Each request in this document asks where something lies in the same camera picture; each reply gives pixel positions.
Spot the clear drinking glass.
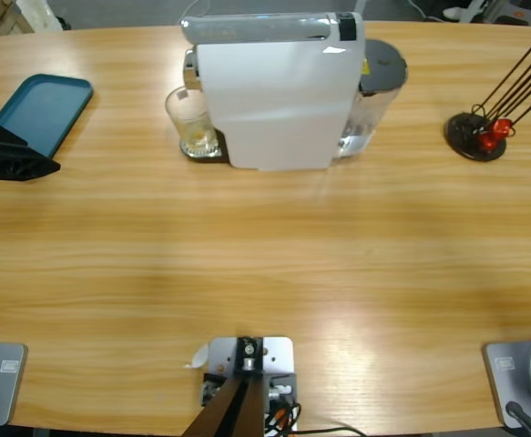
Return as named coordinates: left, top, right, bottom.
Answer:
left=164, top=85, right=219, bottom=156

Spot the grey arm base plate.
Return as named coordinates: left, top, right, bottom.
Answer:
left=0, top=341, right=28, bottom=427
left=482, top=335, right=531, bottom=430

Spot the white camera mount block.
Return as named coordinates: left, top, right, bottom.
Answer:
left=194, top=336, right=299, bottom=433

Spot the black base cable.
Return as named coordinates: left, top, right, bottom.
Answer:
left=505, top=400, right=531, bottom=437

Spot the white capsule coffee machine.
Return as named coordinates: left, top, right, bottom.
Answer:
left=179, top=11, right=367, bottom=173

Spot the dark camera post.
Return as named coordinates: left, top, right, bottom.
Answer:
left=181, top=336, right=267, bottom=437

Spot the white paper tab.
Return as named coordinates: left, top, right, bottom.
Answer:
left=182, top=343, right=210, bottom=370

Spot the black orange cable bundle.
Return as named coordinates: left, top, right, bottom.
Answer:
left=264, top=401, right=302, bottom=437

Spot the black orange device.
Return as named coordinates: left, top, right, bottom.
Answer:
left=492, top=8, right=531, bottom=26

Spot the white foam packing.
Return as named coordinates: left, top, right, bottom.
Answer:
left=16, top=0, right=64, bottom=33

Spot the teal plastic tray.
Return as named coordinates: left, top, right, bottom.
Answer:
left=0, top=74, right=95, bottom=158

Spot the black capsule holder with rods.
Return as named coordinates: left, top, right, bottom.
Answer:
left=444, top=29, right=531, bottom=163

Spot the clear water tank black lid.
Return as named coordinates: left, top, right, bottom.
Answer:
left=337, top=38, right=408, bottom=159

